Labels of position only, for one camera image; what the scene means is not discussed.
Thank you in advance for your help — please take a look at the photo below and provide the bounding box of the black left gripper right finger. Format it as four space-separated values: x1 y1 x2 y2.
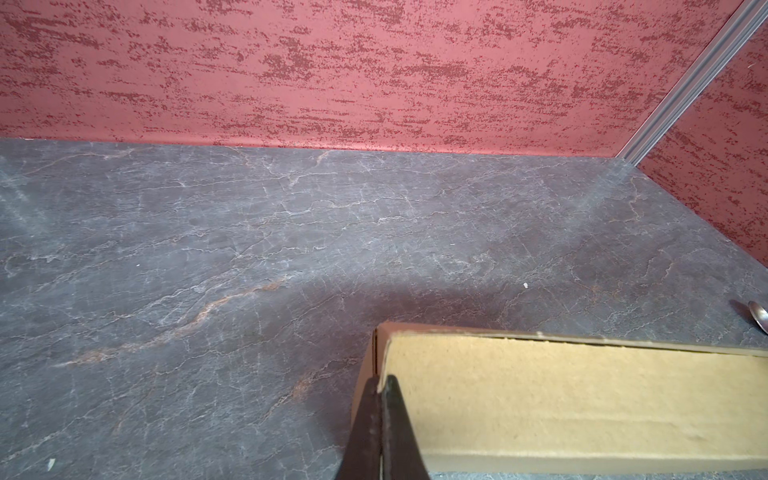
381 375 430 480

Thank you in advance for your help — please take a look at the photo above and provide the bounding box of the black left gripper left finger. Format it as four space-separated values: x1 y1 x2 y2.
335 377 382 480

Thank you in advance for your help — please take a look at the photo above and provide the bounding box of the brown cardboard box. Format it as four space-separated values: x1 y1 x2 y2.
358 322 767 475

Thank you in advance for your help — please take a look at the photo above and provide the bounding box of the small grey knob object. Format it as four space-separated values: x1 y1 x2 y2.
747 301 768 334

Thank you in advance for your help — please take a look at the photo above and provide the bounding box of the right rear aluminium corner post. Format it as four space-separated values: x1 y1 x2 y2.
616 0 767 166

